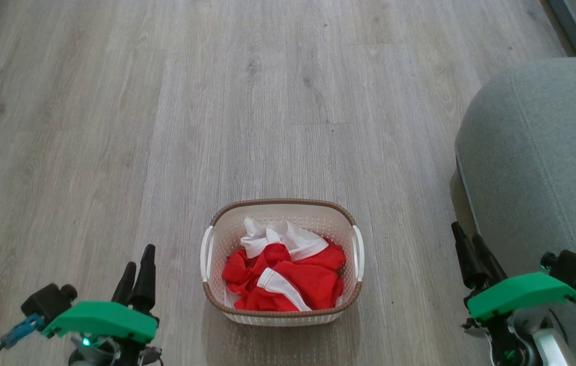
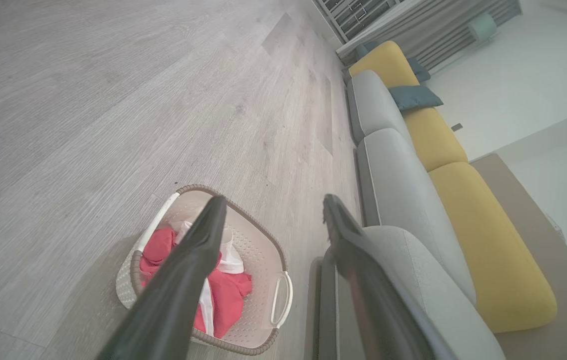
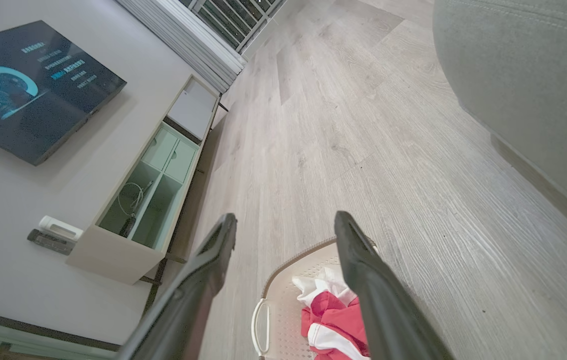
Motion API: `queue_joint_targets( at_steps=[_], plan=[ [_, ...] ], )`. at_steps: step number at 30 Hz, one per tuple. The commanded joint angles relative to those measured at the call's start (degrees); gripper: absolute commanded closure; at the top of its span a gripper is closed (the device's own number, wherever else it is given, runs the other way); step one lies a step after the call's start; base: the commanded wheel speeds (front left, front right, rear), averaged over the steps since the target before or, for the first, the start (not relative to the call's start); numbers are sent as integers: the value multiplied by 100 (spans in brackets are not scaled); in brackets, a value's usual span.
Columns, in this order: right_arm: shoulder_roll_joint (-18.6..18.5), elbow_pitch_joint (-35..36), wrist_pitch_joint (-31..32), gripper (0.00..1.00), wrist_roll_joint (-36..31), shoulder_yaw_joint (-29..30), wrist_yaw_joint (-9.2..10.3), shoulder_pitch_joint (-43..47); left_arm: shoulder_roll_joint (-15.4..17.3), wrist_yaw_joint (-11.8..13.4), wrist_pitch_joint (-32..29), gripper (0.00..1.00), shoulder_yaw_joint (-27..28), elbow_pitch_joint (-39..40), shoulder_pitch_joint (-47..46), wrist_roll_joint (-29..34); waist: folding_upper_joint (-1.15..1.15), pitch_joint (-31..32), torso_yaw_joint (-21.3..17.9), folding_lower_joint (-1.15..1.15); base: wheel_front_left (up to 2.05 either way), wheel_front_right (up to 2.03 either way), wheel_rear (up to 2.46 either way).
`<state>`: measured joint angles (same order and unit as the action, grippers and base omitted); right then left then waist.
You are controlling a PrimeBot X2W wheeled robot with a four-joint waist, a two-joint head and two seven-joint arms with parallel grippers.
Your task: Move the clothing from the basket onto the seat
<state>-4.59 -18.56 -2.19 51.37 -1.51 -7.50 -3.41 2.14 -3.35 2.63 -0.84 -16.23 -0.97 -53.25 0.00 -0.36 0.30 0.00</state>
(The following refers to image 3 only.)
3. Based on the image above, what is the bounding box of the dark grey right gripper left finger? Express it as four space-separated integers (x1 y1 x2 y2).
116 213 238 360

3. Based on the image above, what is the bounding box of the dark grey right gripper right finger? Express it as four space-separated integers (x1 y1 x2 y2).
334 210 457 360

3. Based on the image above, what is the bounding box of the red white garment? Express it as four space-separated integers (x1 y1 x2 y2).
291 266 372 360

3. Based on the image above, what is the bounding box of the grey rounded couch surface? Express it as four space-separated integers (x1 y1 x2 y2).
432 0 567 253

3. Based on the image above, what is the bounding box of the cream television cabinet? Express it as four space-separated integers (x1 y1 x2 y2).
66 74 222 286

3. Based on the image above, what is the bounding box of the cream plastic laundry basket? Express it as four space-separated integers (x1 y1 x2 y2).
251 237 379 360

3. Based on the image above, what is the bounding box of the small black device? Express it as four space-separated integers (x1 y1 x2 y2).
118 212 138 239

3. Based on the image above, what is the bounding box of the white pleated curtain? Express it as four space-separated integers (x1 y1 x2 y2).
116 0 248 94

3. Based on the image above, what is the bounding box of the white window grille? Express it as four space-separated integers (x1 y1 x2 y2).
178 0 284 53

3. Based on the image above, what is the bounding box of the white coiled cable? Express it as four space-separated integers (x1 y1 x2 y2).
117 181 144 217

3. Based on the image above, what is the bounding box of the white wall box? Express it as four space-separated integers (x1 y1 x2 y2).
38 215 84 242

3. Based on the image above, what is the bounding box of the wall-mounted flat screen television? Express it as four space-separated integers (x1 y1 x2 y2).
0 20 128 167

